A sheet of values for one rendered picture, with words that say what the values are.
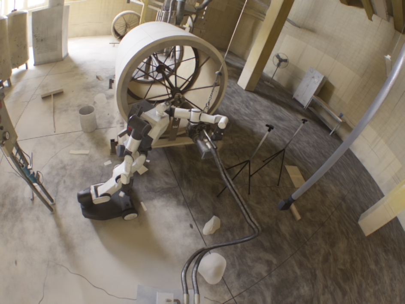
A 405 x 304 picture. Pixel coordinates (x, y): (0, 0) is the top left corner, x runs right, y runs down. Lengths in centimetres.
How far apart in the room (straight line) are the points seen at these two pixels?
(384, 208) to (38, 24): 1135
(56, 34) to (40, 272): 687
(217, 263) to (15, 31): 799
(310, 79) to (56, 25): 1067
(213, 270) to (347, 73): 911
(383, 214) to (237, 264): 377
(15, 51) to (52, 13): 179
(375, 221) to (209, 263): 411
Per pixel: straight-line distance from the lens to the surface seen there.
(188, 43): 227
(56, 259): 230
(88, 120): 308
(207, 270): 212
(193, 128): 180
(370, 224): 507
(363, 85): 914
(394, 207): 486
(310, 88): 888
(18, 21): 739
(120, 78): 224
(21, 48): 750
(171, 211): 225
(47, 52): 769
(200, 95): 333
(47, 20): 752
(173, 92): 245
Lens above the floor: 202
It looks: 42 degrees down
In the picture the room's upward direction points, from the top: 22 degrees clockwise
